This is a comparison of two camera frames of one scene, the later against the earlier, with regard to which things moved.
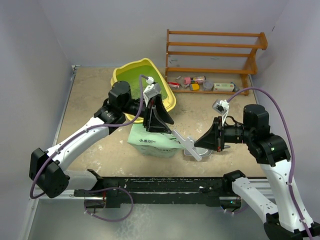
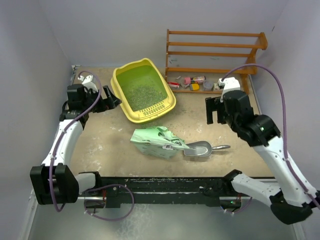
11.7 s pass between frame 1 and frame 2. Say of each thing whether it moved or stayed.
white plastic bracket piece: moved
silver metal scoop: stayed
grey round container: stayed
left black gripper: moved
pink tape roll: stayed
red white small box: stayed
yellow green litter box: stayed
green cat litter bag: moved
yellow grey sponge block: stayed
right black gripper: moved
